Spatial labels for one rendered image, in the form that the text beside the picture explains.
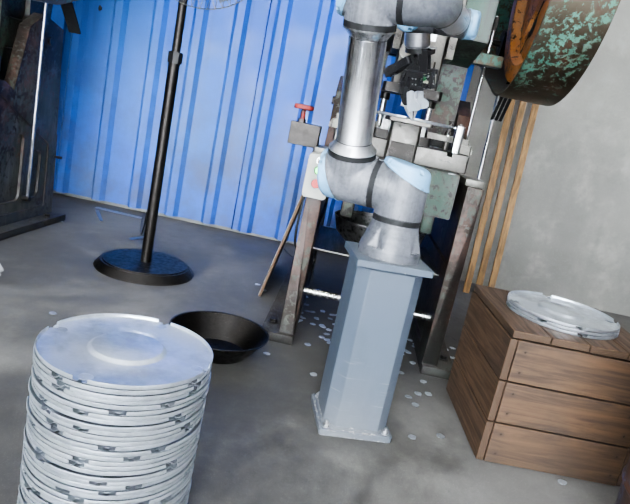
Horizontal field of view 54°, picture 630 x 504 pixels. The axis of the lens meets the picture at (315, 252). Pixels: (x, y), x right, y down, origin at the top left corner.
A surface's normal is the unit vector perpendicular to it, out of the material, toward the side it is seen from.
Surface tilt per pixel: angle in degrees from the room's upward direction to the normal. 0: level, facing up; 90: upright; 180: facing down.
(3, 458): 0
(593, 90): 90
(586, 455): 90
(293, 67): 90
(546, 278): 90
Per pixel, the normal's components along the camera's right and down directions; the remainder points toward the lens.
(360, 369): 0.11, 0.25
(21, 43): -0.04, -0.07
